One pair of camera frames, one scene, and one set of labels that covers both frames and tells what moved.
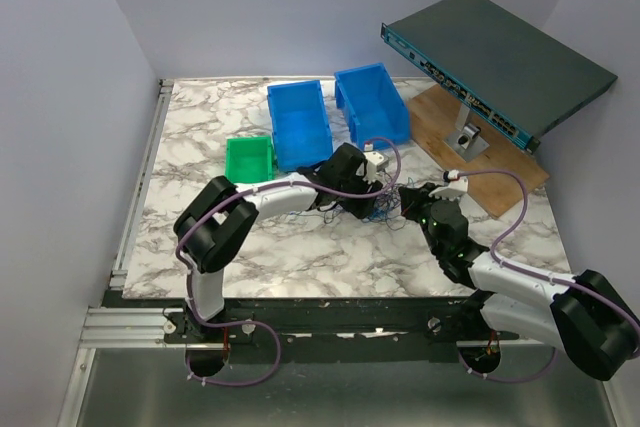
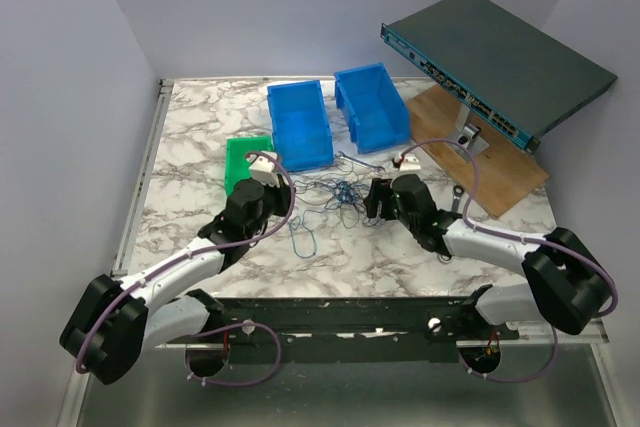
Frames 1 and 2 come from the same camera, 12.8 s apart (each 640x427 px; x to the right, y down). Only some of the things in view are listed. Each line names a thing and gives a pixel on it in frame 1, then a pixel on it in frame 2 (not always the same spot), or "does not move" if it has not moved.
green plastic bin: [249, 159] does not move
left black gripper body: [355, 185] to [274, 203]
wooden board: [499, 175] does not move
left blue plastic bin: [300, 123] does not move
